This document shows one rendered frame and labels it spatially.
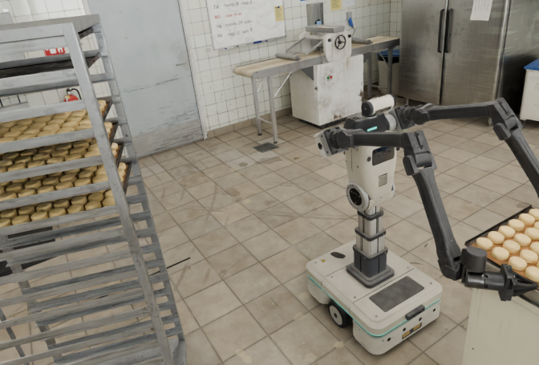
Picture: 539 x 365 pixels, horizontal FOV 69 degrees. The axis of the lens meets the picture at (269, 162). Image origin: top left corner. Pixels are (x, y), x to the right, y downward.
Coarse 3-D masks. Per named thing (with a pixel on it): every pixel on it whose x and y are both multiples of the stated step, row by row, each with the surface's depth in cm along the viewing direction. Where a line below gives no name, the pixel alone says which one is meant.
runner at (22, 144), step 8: (88, 128) 119; (40, 136) 117; (48, 136) 117; (56, 136) 118; (64, 136) 119; (72, 136) 119; (80, 136) 120; (88, 136) 120; (0, 144) 115; (8, 144) 116; (16, 144) 116; (24, 144) 117; (32, 144) 117; (40, 144) 118; (48, 144) 118; (0, 152) 116
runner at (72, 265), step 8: (96, 256) 136; (104, 256) 137; (112, 256) 138; (120, 256) 139; (128, 256) 139; (64, 264) 135; (72, 264) 135; (80, 264) 136; (88, 264) 137; (24, 272) 132; (32, 272) 133; (40, 272) 134; (48, 272) 134; (56, 272) 135; (0, 280) 131; (8, 280) 132; (16, 280) 133
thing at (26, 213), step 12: (120, 168) 159; (96, 192) 144; (108, 192) 141; (36, 204) 141; (48, 204) 137; (60, 204) 136; (72, 204) 138; (84, 204) 139; (96, 204) 134; (108, 204) 133; (0, 216) 133; (12, 216) 134; (24, 216) 131; (36, 216) 130; (48, 216) 133
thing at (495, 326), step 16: (480, 304) 145; (496, 304) 139; (512, 304) 134; (528, 304) 128; (480, 320) 147; (496, 320) 141; (512, 320) 135; (528, 320) 130; (480, 336) 150; (496, 336) 143; (512, 336) 137; (528, 336) 132; (464, 352) 160; (480, 352) 152; (496, 352) 145; (512, 352) 139; (528, 352) 134
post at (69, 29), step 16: (64, 32) 105; (80, 48) 108; (80, 64) 109; (80, 80) 111; (96, 112) 115; (96, 128) 117; (112, 160) 122; (112, 176) 124; (112, 192) 126; (128, 208) 132; (128, 224) 131; (128, 240) 134; (144, 272) 140; (144, 288) 142; (160, 320) 152; (160, 336) 153
